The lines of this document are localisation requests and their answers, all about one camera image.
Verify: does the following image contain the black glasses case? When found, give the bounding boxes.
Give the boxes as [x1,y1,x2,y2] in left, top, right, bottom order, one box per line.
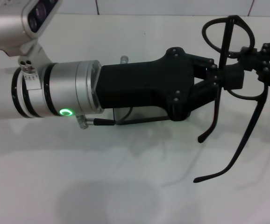
[113,106,173,127]

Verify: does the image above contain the black glasses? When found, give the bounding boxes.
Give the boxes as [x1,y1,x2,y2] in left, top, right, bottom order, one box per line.
[193,14,270,184]

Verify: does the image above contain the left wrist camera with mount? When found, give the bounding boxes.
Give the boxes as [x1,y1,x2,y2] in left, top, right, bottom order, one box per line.
[0,0,63,70]

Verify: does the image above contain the black gripper cable with plug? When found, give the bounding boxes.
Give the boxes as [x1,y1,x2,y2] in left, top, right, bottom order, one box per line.
[78,106,134,129]

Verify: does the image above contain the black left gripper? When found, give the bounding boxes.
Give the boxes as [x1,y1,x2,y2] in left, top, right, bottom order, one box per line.
[95,46,196,122]

